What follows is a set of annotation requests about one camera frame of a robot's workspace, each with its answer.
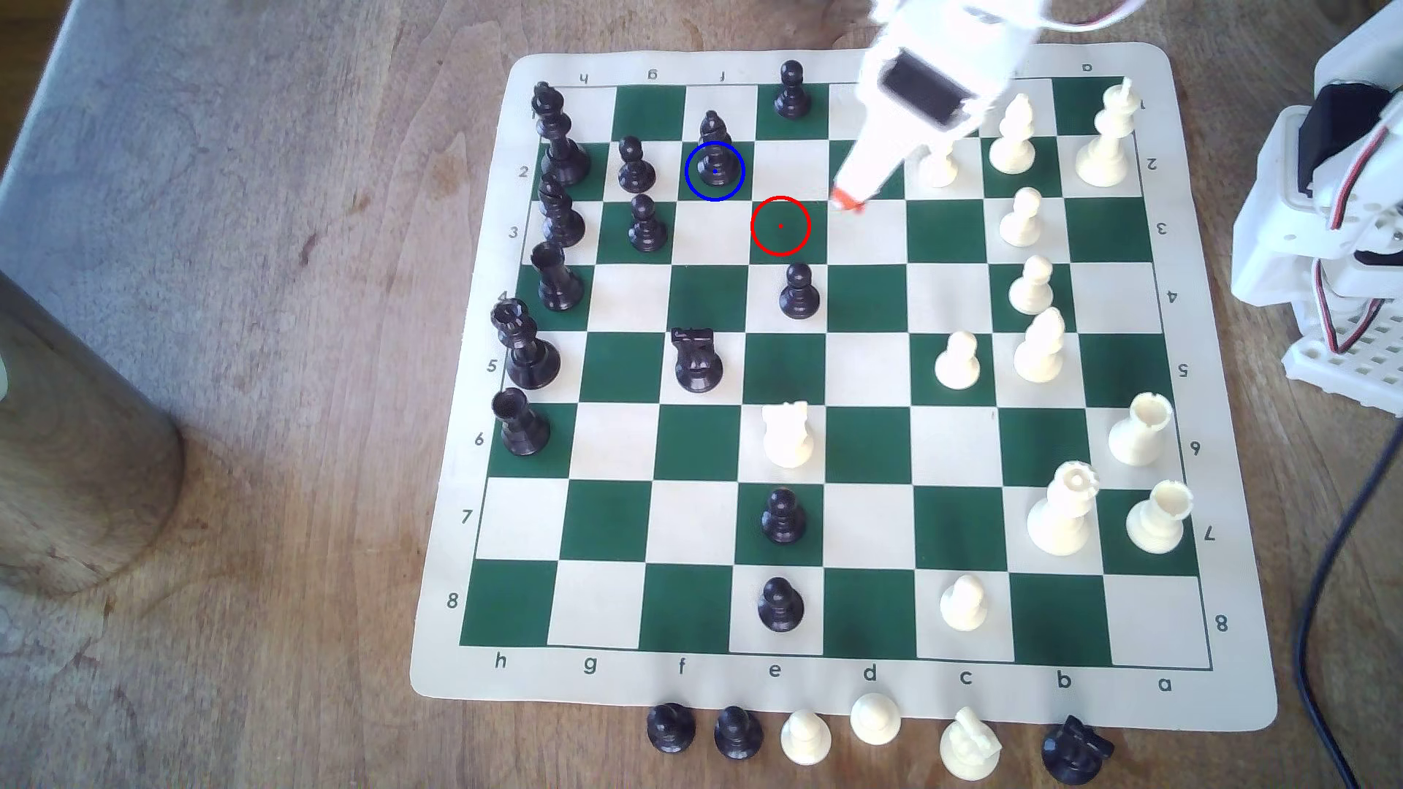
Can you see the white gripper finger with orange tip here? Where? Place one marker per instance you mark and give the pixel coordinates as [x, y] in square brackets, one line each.
[871, 164]

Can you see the black bishop chess piece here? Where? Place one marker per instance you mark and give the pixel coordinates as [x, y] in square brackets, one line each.
[717, 164]
[562, 223]

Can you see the white lattice robot base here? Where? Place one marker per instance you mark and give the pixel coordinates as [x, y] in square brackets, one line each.
[1343, 378]

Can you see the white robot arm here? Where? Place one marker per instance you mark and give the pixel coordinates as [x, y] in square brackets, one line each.
[1271, 230]

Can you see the white pawn chess piece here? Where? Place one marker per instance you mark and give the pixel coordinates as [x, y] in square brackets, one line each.
[876, 720]
[964, 605]
[806, 739]
[1021, 225]
[1030, 290]
[957, 367]
[939, 170]

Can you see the black pawn chess piece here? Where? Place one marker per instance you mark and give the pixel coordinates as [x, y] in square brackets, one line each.
[636, 173]
[784, 519]
[780, 608]
[671, 728]
[800, 298]
[738, 734]
[648, 230]
[793, 101]

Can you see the white bishop chess piece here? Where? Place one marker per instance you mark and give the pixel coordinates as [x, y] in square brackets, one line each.
[1013, 148]
[1039, 353]

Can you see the white king chess piece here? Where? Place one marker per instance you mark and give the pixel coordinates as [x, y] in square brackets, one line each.
[1104, 159]

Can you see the black knight chess piece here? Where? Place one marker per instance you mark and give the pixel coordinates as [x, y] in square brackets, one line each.
[1074, 751]
[697, 364]

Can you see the green and white chess mat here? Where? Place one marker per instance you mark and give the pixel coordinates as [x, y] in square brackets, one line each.
[866, 449]

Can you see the white knight chess piece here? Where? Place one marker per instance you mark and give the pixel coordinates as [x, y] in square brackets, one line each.
[787, 438]
[969, 747]

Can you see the black king chess piece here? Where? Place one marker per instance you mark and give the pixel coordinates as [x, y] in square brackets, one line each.
[562, 153]

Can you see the black rook chess piece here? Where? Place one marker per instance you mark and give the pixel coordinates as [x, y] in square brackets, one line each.
[523, 431]
[558, 285]

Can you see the white rook chess piece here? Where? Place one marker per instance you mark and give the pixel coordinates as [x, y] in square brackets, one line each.
[1139, 435]
[1157, 524]

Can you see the black queen chess piece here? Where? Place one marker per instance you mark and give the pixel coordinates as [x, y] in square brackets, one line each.
[531, 359]

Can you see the white queen chess piece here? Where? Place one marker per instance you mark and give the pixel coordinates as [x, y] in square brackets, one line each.
[1061, 521]

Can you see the round wooden post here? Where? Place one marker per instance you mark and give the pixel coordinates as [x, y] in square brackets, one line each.
[77, 471]

